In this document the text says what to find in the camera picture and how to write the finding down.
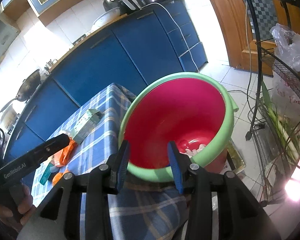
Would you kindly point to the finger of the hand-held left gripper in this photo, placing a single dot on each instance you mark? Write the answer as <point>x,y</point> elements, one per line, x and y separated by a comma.
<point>53,145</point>

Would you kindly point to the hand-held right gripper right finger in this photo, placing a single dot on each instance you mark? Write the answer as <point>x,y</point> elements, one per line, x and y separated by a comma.
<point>175,171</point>

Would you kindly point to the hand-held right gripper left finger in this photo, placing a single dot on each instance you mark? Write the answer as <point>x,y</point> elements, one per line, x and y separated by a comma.
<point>122,166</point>

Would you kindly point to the large orange wrapper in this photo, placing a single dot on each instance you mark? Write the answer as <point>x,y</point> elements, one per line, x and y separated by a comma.
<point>65,153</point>

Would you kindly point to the person's left hand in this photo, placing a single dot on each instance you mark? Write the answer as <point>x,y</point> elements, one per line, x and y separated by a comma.
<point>26,205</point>

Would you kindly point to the red round wrapper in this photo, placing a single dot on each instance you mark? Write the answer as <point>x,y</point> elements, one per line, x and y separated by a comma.
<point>183,145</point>

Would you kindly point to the pale crumpled wrappers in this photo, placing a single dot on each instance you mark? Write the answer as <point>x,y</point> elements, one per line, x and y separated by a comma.
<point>196,151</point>

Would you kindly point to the blue plaid tablecloth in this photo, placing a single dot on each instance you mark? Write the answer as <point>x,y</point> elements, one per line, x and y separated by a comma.
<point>97,150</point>

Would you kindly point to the teal packet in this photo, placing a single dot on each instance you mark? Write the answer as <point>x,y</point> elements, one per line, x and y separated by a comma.
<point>46,175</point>

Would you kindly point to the small orange wrapper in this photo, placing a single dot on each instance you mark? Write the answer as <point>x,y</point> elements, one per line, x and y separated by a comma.
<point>58,177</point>

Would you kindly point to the white plastic bag bundle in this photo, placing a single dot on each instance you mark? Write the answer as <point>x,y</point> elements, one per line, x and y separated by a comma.
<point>86,126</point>

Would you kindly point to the metal tray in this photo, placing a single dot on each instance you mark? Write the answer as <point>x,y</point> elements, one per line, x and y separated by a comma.
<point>236,157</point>

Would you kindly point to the dark wok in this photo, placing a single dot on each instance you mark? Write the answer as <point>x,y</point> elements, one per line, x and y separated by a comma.
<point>27,87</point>

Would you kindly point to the metal kettle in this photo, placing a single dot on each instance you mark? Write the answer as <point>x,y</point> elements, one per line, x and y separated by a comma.
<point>50,65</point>

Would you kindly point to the blue kitchen cabinet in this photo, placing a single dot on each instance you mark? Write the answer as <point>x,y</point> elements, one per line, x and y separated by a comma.
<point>90,67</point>

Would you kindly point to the green onions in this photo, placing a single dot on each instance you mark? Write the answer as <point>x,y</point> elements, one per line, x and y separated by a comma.
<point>277,122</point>

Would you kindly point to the plastic bag with red print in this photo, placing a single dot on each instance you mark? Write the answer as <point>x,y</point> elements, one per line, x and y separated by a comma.
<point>287,97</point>

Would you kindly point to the white basin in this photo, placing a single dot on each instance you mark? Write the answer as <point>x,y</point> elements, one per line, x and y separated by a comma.
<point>105,17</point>

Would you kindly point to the blue drawer unit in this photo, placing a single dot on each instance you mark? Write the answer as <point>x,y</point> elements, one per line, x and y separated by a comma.
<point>182,32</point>

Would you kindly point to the black air fryer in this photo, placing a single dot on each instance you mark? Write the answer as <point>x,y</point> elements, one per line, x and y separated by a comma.
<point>115,1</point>

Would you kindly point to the wooden door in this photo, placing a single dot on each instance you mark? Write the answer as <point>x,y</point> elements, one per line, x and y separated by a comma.
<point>227,17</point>

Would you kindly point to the clear plastic bag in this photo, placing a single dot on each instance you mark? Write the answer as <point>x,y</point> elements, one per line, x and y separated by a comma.
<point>295,47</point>

